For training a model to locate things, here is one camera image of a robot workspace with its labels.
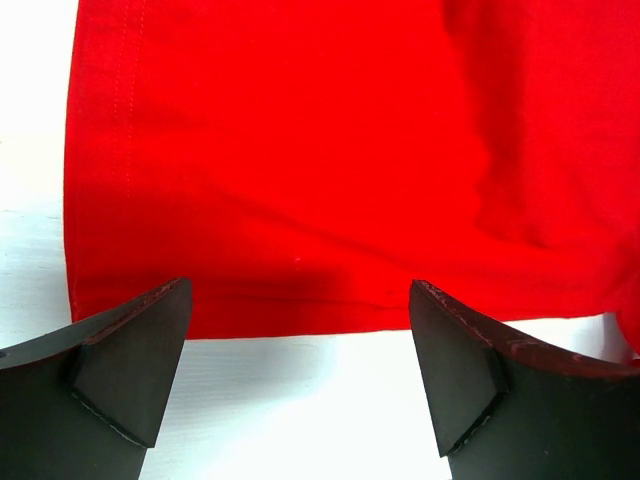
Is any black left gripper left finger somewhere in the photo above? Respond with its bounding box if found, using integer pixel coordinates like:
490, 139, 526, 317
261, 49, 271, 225
1, 278, 192, 479

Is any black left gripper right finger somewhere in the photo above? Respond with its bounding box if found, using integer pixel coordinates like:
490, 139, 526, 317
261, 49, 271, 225
409, 280, 639, 480

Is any red t-shirt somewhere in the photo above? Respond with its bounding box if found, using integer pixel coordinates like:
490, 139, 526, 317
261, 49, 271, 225
64, 1, 639, 346

